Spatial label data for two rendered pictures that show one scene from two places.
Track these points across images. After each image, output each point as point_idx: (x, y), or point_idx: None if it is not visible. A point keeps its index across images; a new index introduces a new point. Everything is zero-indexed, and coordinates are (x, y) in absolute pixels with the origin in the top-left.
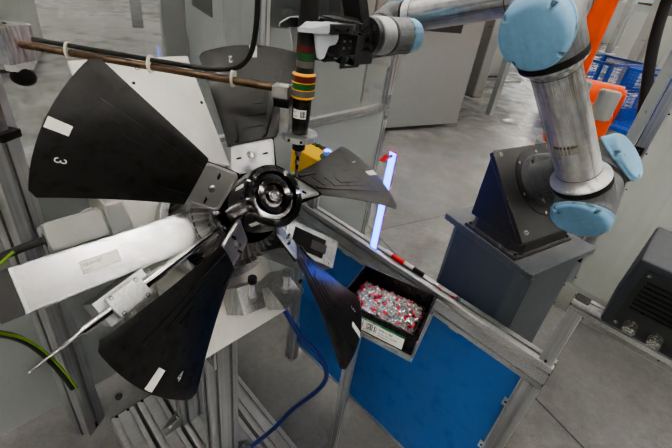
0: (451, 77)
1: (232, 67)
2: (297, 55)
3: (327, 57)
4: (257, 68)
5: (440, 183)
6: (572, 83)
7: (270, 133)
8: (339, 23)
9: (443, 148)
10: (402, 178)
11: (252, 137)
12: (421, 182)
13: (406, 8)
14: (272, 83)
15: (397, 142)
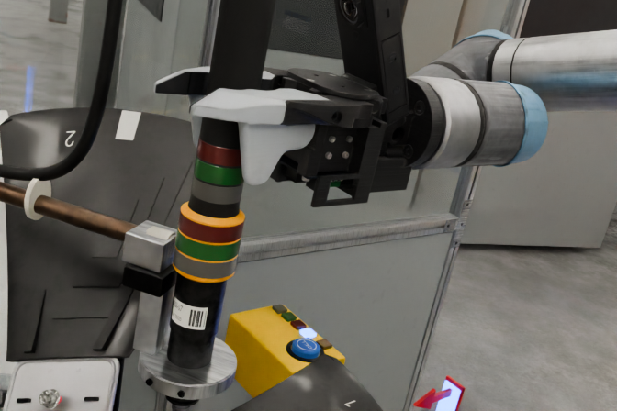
0: (594, 162)
1: (37, 172)
2: (196, 167)
3: (286, 171)
4: (128, 167)
5: (563, 374)
6: None
7: (117, 344)
8: (318, 97)
9: (572, 297)
10: (484, 353)
11: (70, 348)
12: (523, 367)
13: (509, 60)
14: (130, 224)
15: (480, 274)
